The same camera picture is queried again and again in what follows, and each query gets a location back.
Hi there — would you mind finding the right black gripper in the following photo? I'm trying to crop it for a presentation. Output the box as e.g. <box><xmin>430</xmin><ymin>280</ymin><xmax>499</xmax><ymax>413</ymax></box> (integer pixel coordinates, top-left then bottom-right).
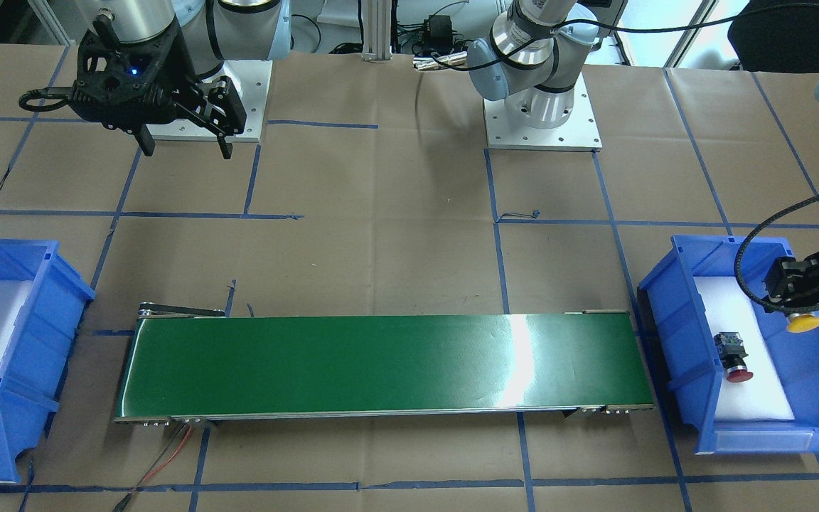
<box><xmin>68</xmin><ymin>16</ymin><xmax>246</xmax><ymax>159</ymax></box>

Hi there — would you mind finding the yellow push button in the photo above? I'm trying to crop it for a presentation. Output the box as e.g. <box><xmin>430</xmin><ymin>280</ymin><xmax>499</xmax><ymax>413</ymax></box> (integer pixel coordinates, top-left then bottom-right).
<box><xmin>786</xmin><ymin>311</ymin><xmax>819</xmax><ymax>334</ymax></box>

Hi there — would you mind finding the red push button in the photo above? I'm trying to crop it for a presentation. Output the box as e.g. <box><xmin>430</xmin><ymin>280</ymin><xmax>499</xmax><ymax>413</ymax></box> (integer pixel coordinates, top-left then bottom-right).
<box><xmin>714</xmin><ymin>331</ymin><xmax>754</xmax><ymax>383</ymax></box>

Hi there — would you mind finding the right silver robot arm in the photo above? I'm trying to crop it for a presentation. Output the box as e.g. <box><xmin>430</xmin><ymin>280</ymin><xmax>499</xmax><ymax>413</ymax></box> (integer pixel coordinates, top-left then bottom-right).
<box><xmin>66</xmin><ymin>1</ymin><xmax>291</xmax><ymax>159</ymax></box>

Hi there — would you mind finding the blue bin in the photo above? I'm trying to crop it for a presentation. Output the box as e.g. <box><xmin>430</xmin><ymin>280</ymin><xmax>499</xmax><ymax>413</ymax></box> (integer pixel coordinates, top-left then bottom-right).
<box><xmin>639</xmin><ymin>235</ymin><xmax>819</xmax><ymax>454</ymax></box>
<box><xmin>0</xmin><ymin>239</ymin><xmax>95</xmax><ymax>483</ymax></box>

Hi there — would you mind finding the green conveyor belt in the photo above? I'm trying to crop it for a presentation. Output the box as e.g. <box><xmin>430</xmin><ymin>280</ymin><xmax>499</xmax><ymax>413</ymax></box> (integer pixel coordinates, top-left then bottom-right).
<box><xmin>114</xmin><ymin>311</ymin><xmax>654</xmax><ymax>422</ymax></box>

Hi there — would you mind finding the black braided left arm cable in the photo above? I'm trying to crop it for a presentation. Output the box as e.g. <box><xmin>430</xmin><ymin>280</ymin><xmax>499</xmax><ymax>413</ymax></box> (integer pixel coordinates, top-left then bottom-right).
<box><xmin>735</xmin><ymin>174</ymin><xmax>819</xmax><ymax>314</ymax></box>

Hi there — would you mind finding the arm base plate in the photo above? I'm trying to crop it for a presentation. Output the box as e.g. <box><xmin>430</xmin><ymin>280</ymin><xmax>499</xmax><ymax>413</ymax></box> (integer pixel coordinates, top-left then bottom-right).
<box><xmin>482</xmin><ymin>75</ymin><xmax>602</xmax><ymax>151</ymax></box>
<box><xmin>147</xmin><ymin>60</ymin><xmax>272</xmax><ymax>143</ymax></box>

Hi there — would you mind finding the aluminium frame post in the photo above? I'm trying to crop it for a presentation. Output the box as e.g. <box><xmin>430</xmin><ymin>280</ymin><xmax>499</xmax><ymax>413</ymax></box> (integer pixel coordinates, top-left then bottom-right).
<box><xmin>358</xmin><ymin>1</ymin><xmax>397</xmax><ymax>62</ymax></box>

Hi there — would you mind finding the red black conveyor wire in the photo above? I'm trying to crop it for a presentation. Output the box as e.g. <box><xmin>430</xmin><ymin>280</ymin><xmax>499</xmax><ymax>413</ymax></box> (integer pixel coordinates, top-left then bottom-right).
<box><xmin>111</xmin><ymin>425</ymin><xmax>200</xmax><ymax>512</ymax></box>

